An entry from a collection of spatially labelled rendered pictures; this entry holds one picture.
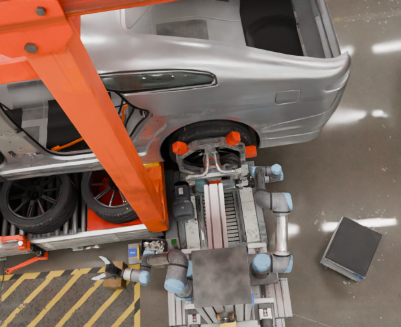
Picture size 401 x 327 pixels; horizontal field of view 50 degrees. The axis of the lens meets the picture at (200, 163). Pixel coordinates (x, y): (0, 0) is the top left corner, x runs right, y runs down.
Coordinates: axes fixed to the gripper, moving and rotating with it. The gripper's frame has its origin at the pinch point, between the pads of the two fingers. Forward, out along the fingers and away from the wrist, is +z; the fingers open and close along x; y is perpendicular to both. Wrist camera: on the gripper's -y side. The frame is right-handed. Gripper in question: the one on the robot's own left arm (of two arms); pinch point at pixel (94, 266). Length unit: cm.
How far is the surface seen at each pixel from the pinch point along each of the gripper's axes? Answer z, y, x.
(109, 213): 28, 65, 66
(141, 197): -21, -15, 46
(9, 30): -18, -178, 16
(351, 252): -176, 81, 72
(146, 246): -13, 62, 41
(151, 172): -5, 43, 99
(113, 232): 24, 78, 54
